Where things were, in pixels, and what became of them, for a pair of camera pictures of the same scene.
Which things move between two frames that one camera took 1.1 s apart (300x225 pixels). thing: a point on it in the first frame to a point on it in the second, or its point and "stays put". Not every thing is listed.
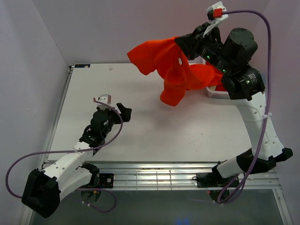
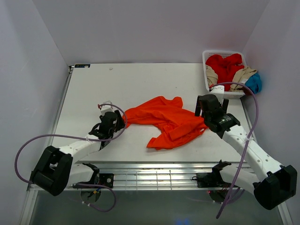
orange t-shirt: [165, 56] to [177, 124]
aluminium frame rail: [155, 176] stays put
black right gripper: [191, 42] to [224, 108]
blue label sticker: [82, 65] stays put
